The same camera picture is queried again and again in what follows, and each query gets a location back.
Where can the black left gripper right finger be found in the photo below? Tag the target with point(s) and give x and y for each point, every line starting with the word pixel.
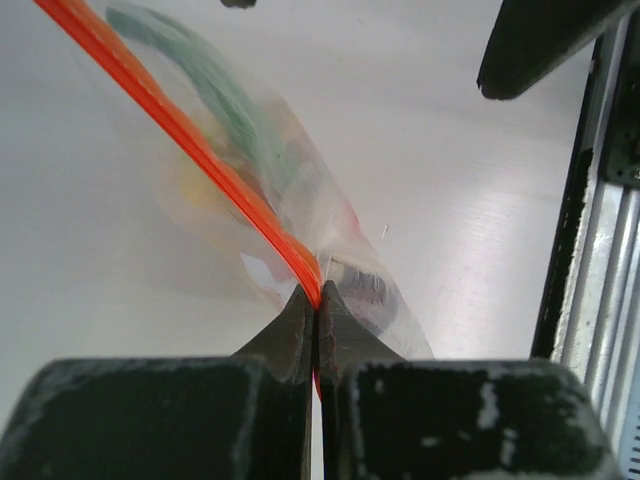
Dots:
pixel 386 417

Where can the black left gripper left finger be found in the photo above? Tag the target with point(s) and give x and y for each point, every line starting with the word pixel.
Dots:
pixel 244 416

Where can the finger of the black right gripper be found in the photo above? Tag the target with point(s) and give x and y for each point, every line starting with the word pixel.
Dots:
pixel 531 38
pixel 239 4

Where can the green fake chili pepper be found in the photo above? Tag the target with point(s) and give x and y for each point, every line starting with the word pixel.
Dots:
pixel 217 87

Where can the clear zip top bag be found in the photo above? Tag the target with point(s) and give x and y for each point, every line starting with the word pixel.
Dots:
pixel 301 239

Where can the aluminium frame rail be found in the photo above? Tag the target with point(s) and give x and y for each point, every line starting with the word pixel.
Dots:
pixel 589 314

